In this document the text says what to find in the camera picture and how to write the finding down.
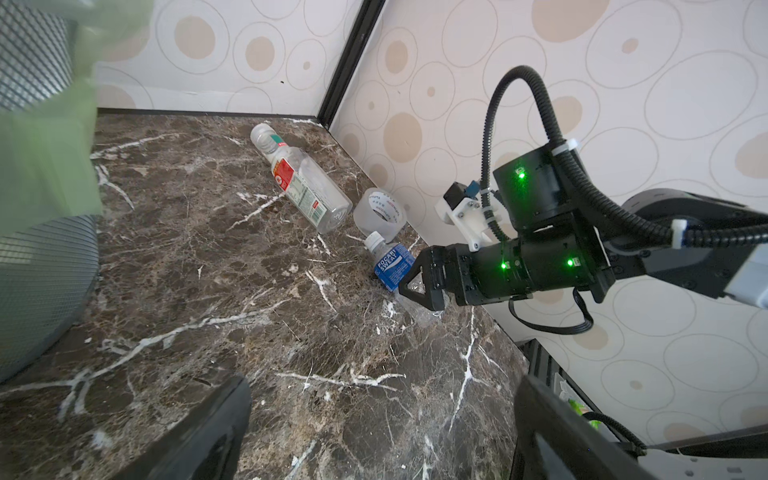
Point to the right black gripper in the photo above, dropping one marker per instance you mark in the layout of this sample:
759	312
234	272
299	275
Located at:
555	248

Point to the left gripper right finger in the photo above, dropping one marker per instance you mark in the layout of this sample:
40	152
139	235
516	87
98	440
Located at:
555	443

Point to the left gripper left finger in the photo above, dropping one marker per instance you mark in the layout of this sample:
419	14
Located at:
206	444

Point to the clear Pocari Sweat bottle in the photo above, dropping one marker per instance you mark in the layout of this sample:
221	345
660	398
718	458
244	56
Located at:
392	261

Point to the clear bottle green white label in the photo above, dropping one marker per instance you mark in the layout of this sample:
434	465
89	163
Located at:
320	200

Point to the grey mesh waste bin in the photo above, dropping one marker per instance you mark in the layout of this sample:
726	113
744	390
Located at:
47	273

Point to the green plastic bin liner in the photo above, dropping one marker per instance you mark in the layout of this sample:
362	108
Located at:
49	104

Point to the green packet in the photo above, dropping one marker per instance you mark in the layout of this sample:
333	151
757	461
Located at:
581	409

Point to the clear adhesive tape roll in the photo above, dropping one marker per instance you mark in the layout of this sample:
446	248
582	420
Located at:
379	211

